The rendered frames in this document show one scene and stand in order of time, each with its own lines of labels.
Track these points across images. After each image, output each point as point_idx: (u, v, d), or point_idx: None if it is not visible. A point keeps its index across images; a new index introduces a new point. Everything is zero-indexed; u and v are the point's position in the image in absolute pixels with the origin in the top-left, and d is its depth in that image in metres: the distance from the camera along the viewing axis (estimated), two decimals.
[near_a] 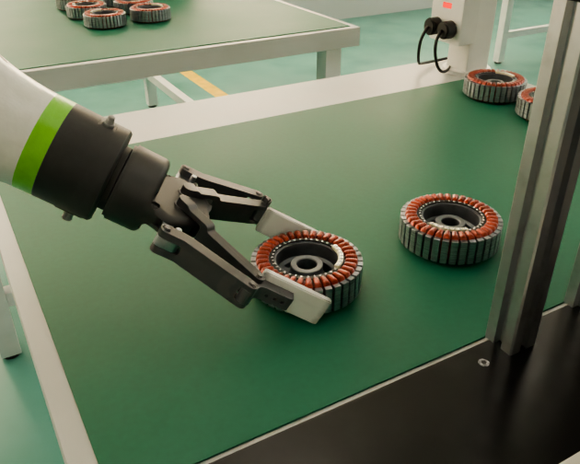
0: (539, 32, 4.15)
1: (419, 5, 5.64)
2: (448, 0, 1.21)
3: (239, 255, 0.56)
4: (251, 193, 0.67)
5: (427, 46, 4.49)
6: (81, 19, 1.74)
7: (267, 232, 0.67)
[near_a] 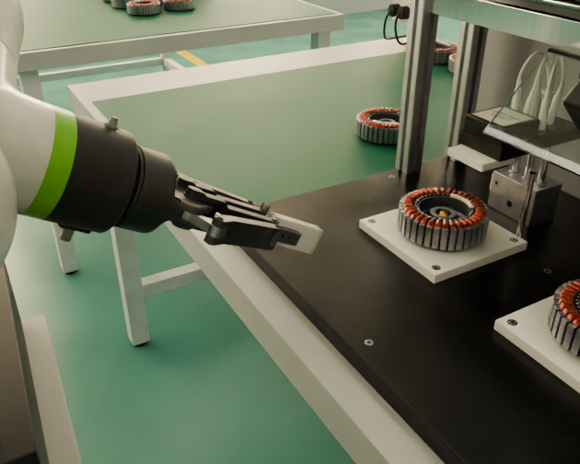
0: None
1: None
2: None
3: (252, 213, 0.62)
4: (242, 200, 0.66)
5: None
6: (123, 8, 2.19)
7: None
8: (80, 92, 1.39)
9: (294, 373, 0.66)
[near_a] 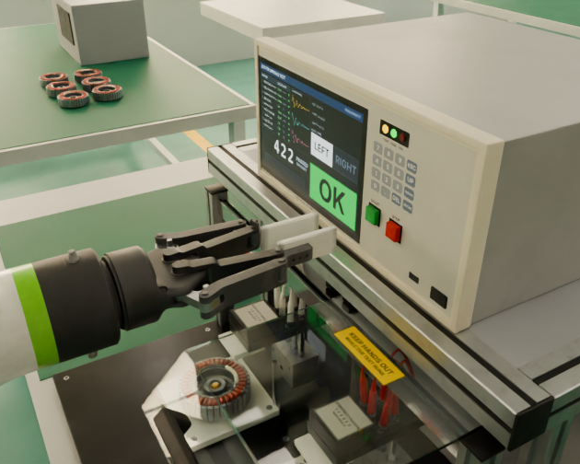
0: None
1: None
2: None
3: (251, 254, 0.61)
4: (233, 226, 0.66)
5: None
6: (57, 98, 2.40)
7: (273, 247, 0.67)
8: None
9: None
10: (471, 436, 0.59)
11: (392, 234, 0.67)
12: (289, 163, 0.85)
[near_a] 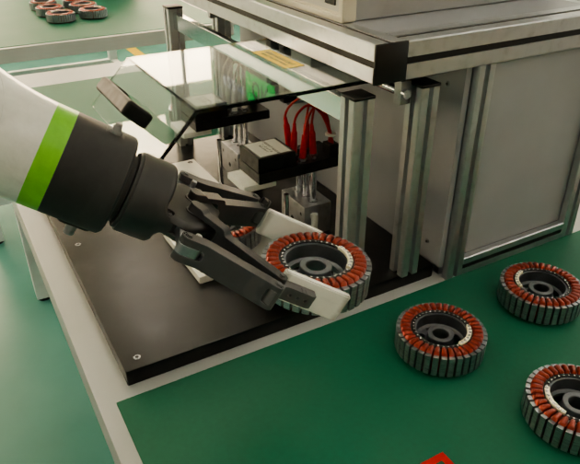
0: None
1: None
2: None
3: (259, 257, 0.55)
4: (249, 196, 0.67)
5: None
6: (45, 17, 2.54)
7: (268, 234, 0.67)
8: None
9: (39, 268, 1.01)
10: (350, 91, 0.74)
11: None
12: None
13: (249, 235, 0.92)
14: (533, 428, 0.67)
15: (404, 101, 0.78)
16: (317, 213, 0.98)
